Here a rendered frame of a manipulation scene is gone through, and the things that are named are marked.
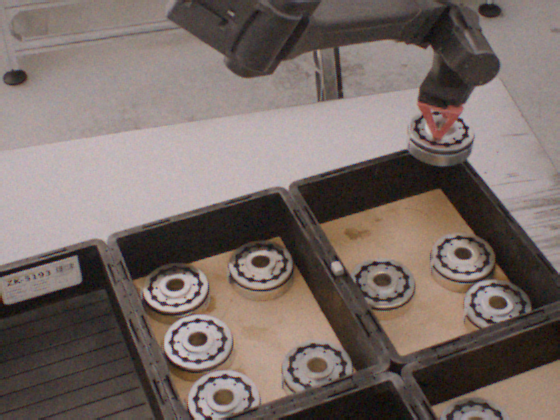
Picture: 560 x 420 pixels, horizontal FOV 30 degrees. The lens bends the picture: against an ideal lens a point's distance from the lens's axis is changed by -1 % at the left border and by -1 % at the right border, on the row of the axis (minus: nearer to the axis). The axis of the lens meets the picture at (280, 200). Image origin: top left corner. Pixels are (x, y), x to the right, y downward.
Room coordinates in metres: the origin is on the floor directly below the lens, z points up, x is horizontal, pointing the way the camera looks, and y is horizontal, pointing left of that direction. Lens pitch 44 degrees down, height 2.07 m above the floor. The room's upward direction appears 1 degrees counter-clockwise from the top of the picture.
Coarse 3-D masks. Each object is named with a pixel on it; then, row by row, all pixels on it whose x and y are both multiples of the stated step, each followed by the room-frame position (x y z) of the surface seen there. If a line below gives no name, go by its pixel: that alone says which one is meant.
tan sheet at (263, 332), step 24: (192, 264) 1.16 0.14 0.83; (216, 264) 1.16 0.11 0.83; (216, 288) 1.10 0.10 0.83; (216, 312) 1.05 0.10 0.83; (240, 312) 1.05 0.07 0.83; (264, 312) 1.05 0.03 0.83; (288, 312) 1.05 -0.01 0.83; (312, 312) 1.05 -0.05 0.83; (240, 336) 1.00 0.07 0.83; (264, 336) 1.00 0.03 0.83; (288, 336) 1.00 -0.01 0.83; (312, 336) 1.00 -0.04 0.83; (240, 360) 0.96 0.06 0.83; (264, 360) 0.96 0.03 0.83; (192, 384) 0.92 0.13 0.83; (264, 384) 0.91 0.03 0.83
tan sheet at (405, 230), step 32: (320, 224) 1.24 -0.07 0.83; (352, 224) 1.24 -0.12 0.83; (384, 224) 1.24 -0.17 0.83; (416, 224) 1.24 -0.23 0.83; (448, 224) 1.23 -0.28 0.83; (352, 256) 1.17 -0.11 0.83; (384, 256) 1.16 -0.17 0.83; (416, 256) 1.16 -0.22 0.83; (416, 288) 1.09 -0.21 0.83; (384, 320) 1.03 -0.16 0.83; (416, 320) 1.03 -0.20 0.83; (448, 320) 1.03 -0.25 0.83
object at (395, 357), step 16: (368, 160) 1.29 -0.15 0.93; (384, 160) 1.29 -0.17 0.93; (320, 176) 1.25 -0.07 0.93; (336, 176) 1.25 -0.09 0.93; (480, 176) 1.24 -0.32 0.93; (304, 208) 1.18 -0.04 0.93; (496, 208) 1.17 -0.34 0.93; (512, 224) 1.13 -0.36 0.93; (320, 240) 1.11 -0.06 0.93; (528, 240) 1.10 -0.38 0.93; (336, 256) 1.07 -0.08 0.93; (544, 256) 1.06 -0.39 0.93; (352, 288) 1.01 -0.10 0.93; (368, 304) 0.98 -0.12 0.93; (368, 320) 0.95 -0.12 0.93; (512, 320) 0.94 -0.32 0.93; (528, 320) 0.94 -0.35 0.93; (384, 336) 0.92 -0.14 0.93; (464, 336) 0.91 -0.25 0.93; (480, 336) 0.91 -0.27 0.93; (416, 352) 0.89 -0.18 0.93; (432, 352) 0.89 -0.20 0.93; (400, 368) 0.87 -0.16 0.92
